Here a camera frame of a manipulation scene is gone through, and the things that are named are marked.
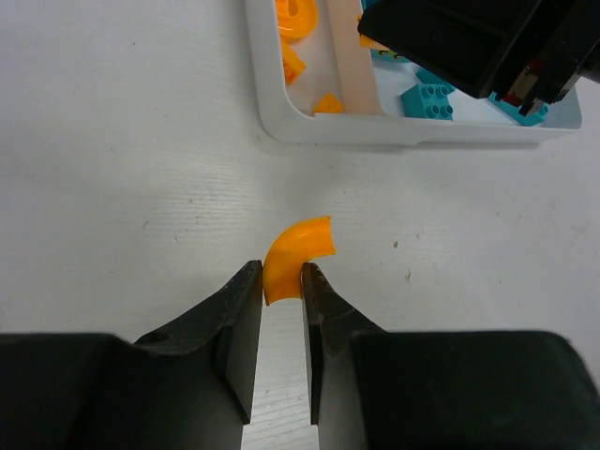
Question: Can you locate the small orange wedge piece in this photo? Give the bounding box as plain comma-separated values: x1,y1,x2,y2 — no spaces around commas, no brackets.
312,93,344,114

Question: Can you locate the teal rounded lego brick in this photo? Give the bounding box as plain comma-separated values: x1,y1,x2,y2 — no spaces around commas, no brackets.
370,49,412,64

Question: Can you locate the orange quarter arch piece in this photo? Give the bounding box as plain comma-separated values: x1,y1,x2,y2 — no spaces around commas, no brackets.
262,216,337,306

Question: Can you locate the orange long lego plate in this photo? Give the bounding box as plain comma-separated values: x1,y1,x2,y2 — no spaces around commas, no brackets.
280,40,306,86

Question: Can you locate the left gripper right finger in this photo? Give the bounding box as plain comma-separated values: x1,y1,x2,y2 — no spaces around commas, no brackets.
301,262,383,425

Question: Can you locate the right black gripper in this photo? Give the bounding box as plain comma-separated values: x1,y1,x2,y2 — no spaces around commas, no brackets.
357,0,599,116

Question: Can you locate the teal square lego brick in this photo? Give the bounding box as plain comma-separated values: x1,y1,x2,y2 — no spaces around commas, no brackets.
400,83,454,121

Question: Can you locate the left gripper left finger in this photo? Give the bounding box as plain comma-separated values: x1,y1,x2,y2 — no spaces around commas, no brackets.
134,261,263,425

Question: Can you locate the white divided sorting tray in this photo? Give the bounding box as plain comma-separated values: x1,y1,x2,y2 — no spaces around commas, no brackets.
245,1,582,145

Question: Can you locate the orange curved arch piece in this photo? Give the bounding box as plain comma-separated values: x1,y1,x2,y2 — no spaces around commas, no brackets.
275,0,319,42

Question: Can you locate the orange curved lego brick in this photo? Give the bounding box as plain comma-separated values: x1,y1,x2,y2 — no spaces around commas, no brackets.
359,35,387,51

